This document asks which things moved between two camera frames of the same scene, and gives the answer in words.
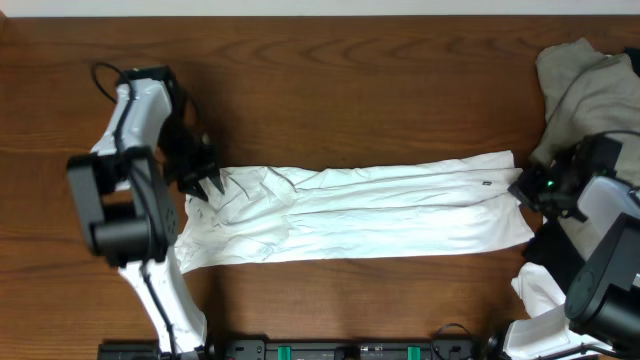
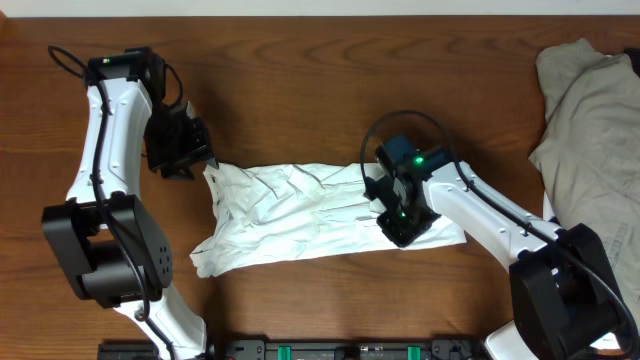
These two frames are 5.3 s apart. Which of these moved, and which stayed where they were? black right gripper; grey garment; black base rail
Moved: black right gripper
Stayed: black base rail; grey garment
